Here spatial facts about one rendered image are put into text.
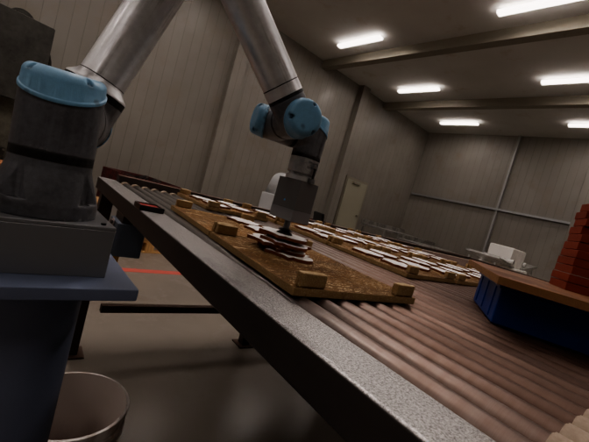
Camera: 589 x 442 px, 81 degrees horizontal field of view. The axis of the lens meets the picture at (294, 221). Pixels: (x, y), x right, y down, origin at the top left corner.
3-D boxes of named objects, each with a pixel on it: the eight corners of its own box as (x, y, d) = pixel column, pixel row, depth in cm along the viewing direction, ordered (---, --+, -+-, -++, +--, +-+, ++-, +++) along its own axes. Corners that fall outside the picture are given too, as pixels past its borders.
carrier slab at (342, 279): (292, 295, 59) (294, 287, 59) (208, 237, 92) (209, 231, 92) (414, 304, 80) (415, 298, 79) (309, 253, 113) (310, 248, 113)
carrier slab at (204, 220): (208, 236, 93) (209, 230, 93) (170, 209, 127) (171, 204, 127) (308, 253, 113) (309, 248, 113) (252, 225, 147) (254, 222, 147)
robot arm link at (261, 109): (268, 96, 75) (312, 113, 79) (253, 103, 85) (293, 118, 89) (259, 131, 75) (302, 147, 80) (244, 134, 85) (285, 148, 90)
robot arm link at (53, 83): (-8, 139, 49) (8, 41, 47) (23, 143, 61) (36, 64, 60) (90, 160, 54) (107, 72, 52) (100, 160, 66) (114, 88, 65)
